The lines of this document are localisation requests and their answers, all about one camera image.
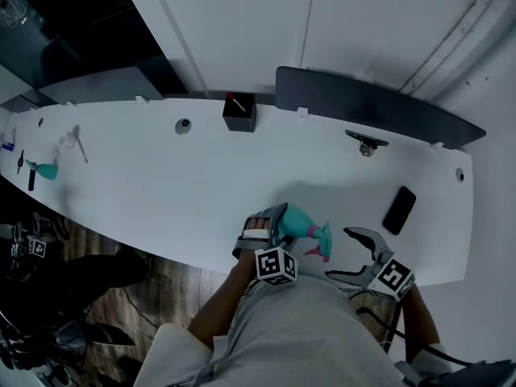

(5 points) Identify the person's right forearm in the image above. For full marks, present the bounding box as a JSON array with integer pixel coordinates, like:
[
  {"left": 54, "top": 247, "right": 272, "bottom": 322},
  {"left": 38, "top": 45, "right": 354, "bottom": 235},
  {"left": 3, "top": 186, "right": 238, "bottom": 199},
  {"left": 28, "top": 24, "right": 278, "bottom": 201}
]
[{"left": 397, "top": 285, "right": 443, "bottom": 364}]

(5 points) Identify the clear spray head with tube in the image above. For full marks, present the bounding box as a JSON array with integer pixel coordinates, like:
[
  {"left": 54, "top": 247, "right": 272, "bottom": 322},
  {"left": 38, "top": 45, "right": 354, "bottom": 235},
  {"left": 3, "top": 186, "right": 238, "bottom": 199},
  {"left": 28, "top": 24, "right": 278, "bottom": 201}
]
[{"left": 57, "top": 124, "right": 90, "bottom": 164}]

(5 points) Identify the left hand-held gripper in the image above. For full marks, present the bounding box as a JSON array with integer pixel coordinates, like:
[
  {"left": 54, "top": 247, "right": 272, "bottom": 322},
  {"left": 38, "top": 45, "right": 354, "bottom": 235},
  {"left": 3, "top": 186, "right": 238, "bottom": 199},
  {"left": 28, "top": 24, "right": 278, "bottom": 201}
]
[{"left": 231, "top": 202, "right": 300, "bottom": 286}]

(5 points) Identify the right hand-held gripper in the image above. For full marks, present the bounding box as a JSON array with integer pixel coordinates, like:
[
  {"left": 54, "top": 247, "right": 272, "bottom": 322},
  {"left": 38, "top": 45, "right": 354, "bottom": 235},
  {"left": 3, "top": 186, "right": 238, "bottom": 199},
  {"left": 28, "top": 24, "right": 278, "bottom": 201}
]
[{"left": 324, "top": 227, "right": 417, "bottom": 302}]

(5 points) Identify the thick black cable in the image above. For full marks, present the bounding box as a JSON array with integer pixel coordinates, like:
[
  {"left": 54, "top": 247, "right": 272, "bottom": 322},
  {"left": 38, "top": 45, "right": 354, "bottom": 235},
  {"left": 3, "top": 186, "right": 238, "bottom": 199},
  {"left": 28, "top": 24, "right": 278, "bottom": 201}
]
[{"left": 348, "top": 290, "right": 479, "bottom": 368}]

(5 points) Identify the idle hand-held gripper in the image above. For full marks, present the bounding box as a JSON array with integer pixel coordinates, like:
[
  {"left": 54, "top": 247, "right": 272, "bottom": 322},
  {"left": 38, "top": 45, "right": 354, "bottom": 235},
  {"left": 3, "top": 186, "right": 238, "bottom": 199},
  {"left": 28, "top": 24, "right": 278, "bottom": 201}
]
[
  {"left": 7, "top": 220, "right": 30, "bottom": 272},
  {"left": 27, "top": 211, "right": 61, "bottom": 260}
]

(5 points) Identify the person's left forearm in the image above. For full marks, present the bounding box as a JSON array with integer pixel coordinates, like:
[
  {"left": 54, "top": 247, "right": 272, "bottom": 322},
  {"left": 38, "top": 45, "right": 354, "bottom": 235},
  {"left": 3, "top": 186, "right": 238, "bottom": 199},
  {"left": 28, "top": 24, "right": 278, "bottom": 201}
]
[{"left": 187, "top": 252, "right": 260, "bottom": 351}]

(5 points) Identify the red and white pen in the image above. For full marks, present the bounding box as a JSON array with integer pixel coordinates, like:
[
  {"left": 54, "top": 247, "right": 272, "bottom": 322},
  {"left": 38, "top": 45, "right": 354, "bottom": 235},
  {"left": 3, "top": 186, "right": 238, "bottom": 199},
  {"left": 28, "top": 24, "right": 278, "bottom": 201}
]
[{"left": 226, "top": 92, "right": 248, "bottom": 113}]

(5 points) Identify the dark chair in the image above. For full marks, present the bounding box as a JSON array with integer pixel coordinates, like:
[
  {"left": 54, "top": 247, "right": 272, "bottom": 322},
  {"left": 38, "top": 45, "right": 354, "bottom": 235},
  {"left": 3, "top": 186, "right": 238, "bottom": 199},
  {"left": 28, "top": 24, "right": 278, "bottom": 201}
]
[{"left": 417, "top": 359, "right": 516, "bottom": 387}]

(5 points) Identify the teal and pink spray head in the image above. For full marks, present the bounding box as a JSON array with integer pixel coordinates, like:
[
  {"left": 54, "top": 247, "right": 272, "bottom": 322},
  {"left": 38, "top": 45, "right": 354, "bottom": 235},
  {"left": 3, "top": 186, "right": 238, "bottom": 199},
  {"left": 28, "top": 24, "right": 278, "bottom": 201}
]
[{"left": 302, "top": 220, "right": 335, "bottom": 264}]

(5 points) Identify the person's left hand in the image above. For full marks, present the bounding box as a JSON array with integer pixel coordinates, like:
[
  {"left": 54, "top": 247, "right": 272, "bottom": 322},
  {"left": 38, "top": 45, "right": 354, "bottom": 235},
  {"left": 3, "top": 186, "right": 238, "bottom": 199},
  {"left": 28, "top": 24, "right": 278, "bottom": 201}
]
[{"left": 245, "top": 215, "right": 270, "bottom": 234}]

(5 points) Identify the pile of dark equipment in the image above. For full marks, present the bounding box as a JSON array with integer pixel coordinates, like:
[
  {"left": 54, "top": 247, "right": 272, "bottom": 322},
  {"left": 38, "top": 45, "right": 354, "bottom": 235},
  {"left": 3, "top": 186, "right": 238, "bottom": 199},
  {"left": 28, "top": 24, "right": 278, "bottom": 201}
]
[{"left": 0, "top": 308, "right": 89, "bottom": 387}]

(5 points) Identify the black square pen holder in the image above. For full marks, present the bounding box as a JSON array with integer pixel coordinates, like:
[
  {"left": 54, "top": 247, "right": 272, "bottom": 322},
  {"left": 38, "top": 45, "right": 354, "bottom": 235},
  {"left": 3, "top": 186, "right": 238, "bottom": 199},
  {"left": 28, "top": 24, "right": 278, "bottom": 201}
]
[{"left": 222, "top": 91, "right": 258, "bottom": 134}]

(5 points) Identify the teal spray bottle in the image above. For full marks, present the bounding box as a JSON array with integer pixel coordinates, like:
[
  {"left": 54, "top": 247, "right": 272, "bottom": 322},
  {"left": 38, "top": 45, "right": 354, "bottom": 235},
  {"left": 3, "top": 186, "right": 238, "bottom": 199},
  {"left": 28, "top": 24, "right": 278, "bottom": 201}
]
[{"left": 278, "top": 204, "right": 324, "bottom": 238}]

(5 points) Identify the thin black floor cable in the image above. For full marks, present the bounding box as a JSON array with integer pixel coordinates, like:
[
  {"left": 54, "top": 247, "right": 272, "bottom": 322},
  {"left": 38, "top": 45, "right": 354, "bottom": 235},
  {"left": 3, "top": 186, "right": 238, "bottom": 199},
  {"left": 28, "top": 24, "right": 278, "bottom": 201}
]
[{"left": 119, "top": 286, "right": 162, "bottom": 331}]

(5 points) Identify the white wire lamp shade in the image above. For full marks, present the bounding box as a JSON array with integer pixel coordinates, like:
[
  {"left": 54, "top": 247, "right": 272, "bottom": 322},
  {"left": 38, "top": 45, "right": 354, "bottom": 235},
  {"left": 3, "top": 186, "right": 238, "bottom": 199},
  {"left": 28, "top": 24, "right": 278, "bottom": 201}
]
[{"left": 0, "top": 0, "right": 28, "bottom": 28}]

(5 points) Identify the dark shoe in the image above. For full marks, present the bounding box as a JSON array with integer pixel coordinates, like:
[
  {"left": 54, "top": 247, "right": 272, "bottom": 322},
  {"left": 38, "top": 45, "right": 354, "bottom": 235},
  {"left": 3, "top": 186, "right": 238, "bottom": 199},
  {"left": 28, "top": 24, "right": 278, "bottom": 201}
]
[{"left": 82, "top": 321, "right": 137, "bottom": 347}]

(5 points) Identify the dark grey desk divider panel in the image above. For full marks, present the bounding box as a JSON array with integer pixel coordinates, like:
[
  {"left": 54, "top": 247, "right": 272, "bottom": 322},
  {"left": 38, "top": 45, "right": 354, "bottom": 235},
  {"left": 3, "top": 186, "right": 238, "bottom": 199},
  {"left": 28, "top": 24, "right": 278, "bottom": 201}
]
[
  {"left": 36, "top": 64, "right": 167, "bottom": 105},
  {"left": 274, "top": 65, "right": 488, "bottom": 151}
]

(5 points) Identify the person's grey shirt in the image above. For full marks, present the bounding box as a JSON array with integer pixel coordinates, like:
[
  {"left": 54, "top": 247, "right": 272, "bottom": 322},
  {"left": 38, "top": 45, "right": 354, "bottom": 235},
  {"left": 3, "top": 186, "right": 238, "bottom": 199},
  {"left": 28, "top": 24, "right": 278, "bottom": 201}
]
[{"left": 131, "top": 271, "right": 455, "bottom": 387}]

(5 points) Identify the black smartphone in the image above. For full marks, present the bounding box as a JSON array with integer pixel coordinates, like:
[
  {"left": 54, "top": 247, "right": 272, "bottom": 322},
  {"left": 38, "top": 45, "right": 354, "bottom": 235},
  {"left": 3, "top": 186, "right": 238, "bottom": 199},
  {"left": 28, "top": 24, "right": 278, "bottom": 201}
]
[{"left": 381, "top": 185, "right": 418, "bottom": 236}]

